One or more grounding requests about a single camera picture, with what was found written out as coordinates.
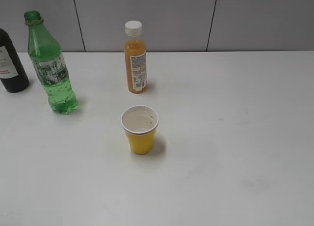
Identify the green plastic sprite bottle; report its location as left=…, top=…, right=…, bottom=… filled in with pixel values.
left=24, top=10, right=78, bottom=115

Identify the dark glass wine bottle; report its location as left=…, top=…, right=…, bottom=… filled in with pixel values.
left=0, top=29, right=29, bottom=93

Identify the yellow paper cup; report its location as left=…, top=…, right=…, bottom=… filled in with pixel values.
left=121, top=105, right=159, bottom=155

